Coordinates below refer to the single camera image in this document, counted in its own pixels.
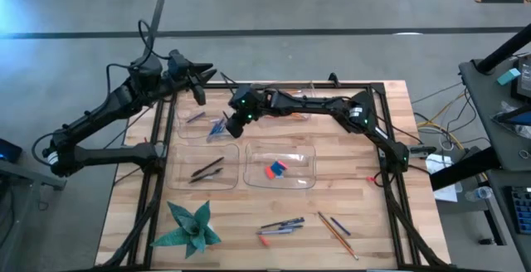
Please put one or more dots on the red-orange eraser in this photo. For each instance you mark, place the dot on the red-orange eraser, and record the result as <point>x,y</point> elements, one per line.
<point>269,173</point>

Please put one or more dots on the backlit keyboard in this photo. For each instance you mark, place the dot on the backlit keyboard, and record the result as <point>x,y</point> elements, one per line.
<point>520,210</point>

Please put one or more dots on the blue eraser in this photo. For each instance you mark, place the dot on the blue eraser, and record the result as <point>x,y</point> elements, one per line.
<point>279,166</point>
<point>275,172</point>

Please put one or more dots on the orange eraser black print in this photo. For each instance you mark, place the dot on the orange eraser black print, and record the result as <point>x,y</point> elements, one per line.
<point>264,241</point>

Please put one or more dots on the black retractable pen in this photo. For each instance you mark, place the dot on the black retractable pen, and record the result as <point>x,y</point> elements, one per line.
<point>207,166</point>
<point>205,176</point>

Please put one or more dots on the dark tablet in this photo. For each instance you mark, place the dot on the dark tablet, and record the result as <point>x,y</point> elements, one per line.
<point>518,116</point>

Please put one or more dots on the grey translucent retractable pen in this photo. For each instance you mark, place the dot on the grey translucent retractable pen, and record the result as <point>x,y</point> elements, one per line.
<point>274,231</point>

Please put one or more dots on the green artificial succulent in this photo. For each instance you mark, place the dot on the green artificial succulent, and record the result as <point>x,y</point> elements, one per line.
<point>191,230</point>

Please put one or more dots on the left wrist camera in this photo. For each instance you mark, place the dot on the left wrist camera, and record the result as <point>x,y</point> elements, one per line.
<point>178,62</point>

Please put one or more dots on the pink eraser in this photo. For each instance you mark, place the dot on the pink eraser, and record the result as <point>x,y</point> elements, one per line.
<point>284,165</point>

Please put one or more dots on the dark blue pen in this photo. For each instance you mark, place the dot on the dark blue pen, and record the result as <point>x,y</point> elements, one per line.
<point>292,226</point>
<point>196,117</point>

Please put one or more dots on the clear plastic bin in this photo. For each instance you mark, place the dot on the clear plastic bin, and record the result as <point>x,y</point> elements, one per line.
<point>257,156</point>
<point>286,122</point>
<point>184,133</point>
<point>178,181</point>

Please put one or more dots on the small red clip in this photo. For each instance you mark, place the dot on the small red clip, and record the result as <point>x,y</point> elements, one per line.
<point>370,178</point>

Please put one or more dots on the black desk device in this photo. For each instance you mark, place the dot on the black desk device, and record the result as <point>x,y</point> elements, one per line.
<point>523,77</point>

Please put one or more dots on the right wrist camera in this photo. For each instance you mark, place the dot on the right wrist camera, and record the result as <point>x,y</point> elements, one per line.
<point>240,98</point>

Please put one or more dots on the black slim pen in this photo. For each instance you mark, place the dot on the black slim pen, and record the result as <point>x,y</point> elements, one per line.
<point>282,223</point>

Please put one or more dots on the grey side desk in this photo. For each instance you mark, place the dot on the grey side desk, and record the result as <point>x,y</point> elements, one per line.
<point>481,98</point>
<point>502,255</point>

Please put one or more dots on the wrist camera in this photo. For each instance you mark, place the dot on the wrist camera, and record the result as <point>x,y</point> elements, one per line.
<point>178,62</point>
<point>240,98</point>

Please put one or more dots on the pale blue crayon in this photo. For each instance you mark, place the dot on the pale blue crayon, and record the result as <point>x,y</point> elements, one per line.
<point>215,138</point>

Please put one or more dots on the teal box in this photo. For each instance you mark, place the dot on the teal box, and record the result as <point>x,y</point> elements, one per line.
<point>508,76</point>

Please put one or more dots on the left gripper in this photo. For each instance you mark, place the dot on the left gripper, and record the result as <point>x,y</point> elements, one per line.
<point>182,84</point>

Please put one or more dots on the clear water bottle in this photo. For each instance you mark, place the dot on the clear water bottle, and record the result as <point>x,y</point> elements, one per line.
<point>479,193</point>

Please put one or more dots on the small black floor object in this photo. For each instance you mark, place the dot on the small black floor object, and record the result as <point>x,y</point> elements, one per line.
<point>485,241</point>

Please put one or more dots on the black frame clamp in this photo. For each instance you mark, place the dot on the black frame clamp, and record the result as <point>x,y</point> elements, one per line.
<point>333,79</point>

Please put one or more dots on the black pole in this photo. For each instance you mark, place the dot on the black pole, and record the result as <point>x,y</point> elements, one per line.
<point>504,50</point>

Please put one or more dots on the black device blue light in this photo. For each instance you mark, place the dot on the black device blue light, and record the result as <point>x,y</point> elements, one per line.
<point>10,152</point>

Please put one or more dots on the clear plastic bag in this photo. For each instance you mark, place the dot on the clear plastic bag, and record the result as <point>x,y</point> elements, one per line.
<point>504,108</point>

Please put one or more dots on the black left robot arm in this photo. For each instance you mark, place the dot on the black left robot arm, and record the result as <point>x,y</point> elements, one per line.
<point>103,112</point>

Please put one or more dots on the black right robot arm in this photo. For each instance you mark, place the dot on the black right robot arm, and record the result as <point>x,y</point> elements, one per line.
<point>315,104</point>

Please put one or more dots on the white paper sheet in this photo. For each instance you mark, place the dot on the white paper sheet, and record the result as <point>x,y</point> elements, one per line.
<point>450,193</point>

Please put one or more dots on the black beam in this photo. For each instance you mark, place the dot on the black beam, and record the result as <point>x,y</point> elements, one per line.
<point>464,168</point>

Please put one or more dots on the grey metal desk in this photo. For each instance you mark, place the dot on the grey metal desk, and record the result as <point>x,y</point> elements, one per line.
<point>33,176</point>

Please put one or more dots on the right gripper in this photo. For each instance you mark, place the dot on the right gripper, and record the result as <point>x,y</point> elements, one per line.
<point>257,106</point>

